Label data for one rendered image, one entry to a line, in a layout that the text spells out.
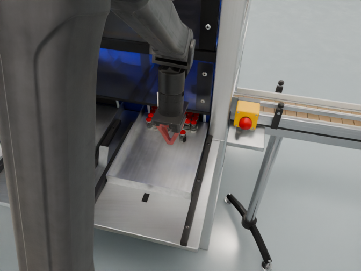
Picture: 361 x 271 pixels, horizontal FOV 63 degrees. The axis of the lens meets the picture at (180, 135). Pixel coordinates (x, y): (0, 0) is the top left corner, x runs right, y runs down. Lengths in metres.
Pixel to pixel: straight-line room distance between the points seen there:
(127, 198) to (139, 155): 0.17
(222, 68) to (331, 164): 1.63
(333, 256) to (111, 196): 1.38
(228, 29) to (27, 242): 0.68
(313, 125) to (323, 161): 1.24
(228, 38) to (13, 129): 0.68
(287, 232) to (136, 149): 1.18
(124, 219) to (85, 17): 0.72
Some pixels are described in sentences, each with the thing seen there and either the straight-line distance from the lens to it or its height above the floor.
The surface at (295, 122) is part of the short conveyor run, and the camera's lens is 1.11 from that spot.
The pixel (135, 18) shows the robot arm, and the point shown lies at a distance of 0.33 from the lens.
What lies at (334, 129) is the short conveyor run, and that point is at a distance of 1.14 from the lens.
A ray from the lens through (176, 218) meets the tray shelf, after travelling 0.84.
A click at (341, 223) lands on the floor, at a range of 2.08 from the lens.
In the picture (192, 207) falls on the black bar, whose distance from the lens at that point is 0.84.
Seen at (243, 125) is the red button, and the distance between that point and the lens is 0.93.
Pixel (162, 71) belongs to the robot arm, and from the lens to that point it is 0.62.
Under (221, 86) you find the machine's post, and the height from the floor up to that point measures 1.11.
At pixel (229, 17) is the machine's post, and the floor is 1.31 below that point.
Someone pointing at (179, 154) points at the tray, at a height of 0.88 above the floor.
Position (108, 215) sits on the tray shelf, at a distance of 0.87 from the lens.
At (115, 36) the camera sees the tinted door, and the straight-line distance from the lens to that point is 0.92.
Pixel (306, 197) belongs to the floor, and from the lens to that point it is 2.10.
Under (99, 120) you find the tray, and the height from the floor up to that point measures 0.88.
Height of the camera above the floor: 1.62
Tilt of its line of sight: 45 degrees down
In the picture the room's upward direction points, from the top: straight up
